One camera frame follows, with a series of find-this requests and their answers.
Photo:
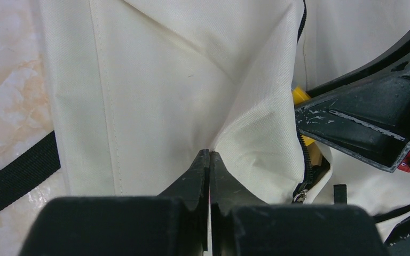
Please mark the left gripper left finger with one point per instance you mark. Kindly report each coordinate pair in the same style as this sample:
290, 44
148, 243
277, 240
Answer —
171, 223

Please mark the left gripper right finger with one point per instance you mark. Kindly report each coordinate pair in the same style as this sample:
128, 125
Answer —
242, 224

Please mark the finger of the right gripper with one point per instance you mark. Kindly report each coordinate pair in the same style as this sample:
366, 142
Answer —
398, 51
368, 119

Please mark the cream canvas backpack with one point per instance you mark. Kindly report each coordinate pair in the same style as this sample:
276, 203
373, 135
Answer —
134, 89

